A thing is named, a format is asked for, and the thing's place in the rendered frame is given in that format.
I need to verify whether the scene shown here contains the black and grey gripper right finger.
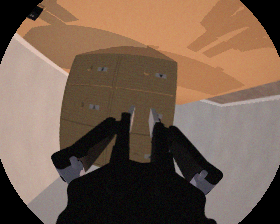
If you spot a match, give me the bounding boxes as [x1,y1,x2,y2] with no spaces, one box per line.
[149,108,223,201]

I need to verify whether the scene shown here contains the small tan wooden chest of drawers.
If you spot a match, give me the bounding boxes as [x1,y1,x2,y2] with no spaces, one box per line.
[59,53,177,167]

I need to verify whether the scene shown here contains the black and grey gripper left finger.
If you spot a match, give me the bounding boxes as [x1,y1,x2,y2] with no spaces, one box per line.
[51,105,135,198]

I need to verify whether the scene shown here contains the brown drawer front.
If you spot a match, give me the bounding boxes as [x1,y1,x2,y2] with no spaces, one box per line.
[68,55,119,88]
[106,135,152,164]
[115,56,175,96]
[62,87,111,126]
[61,121,104,165]
[110,91,173,135]

